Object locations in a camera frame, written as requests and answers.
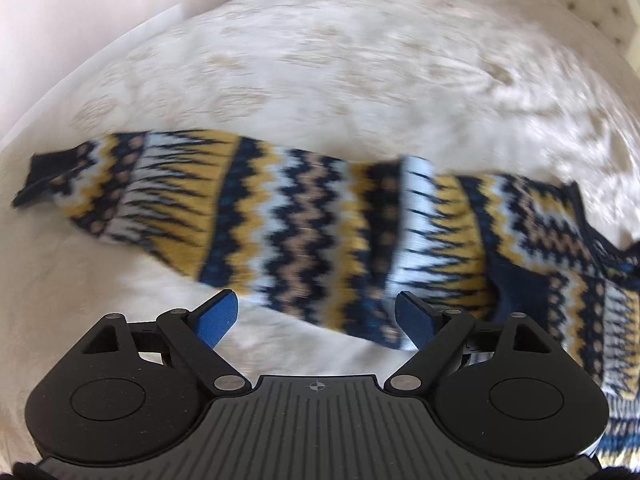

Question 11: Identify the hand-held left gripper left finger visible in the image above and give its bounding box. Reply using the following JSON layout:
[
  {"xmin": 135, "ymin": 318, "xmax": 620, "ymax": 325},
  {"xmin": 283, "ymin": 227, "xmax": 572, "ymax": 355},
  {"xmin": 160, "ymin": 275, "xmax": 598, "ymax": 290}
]
[{"xmin": 80, "ymin": 289, "xmax": 253, "ymax": 396}]

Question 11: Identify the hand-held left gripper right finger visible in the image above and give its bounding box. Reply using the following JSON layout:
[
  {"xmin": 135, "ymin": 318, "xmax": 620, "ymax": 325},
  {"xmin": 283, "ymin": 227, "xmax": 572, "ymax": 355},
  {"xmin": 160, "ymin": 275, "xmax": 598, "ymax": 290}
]
[{"xmin": 384, "ymin": 290, "xmax": 553, "ymax": 395}]

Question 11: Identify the navy yellow patterned knit sweater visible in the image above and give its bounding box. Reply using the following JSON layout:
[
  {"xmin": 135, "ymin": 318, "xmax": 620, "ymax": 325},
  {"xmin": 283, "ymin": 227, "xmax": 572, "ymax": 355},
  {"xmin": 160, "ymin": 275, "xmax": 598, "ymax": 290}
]
[{"xmin": 12, "ymin": 130, "xmax": 640, "ymax": 476}]

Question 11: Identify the white embroidered bedspread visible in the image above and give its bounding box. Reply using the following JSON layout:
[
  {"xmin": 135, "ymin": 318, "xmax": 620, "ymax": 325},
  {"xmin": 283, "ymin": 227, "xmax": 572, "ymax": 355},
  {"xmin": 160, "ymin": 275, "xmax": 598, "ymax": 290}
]
[{"xmin": 0, "ymin": 0, "xmax": 640, "ymax": 463}]

